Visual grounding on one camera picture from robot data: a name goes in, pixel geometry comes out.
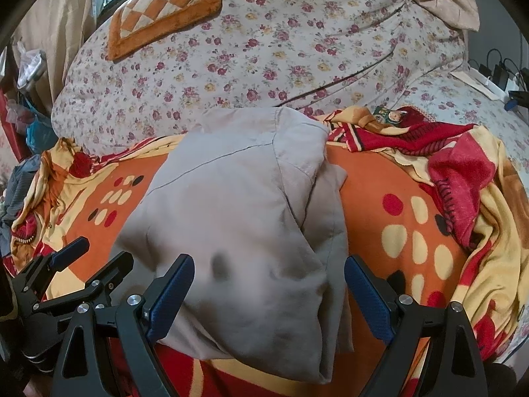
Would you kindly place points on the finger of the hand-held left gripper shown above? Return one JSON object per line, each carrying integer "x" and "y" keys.
{"x": 70, "y": 250}
{"x": 111, "y": 271}

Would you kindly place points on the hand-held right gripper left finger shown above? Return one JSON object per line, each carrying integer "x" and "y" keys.
{"x": 171, "y": 297}

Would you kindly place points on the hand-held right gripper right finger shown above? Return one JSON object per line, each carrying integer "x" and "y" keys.
{"x": 368, "y": 293}

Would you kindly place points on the beige garment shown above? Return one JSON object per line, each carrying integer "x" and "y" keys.
{"x": 239, "y": 215}

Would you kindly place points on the grey clothes pile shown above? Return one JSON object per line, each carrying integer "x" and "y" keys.
{"x": 20, "y": 198}

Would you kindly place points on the orange red printed blanket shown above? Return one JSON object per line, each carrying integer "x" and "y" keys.
{"x": 372, "y": 182}

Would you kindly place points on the blue plastic bag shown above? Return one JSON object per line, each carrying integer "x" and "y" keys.
{"x": 41, "y": 132}

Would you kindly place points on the white plastic bag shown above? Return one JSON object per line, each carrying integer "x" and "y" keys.
{"x": 31, "y": 68}

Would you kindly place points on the floral bedsheet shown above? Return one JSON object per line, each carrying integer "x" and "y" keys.
{"x": 467, "y": 103}

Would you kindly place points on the beige curtain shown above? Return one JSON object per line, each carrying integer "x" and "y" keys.
{"x": 62, "y": 29}

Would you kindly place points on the orange checkered cushion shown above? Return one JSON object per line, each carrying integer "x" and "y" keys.
{"x": 165, "y": 12}

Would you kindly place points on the floral quilt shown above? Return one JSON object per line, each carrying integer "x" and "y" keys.
{"x": 268, "y": 37}

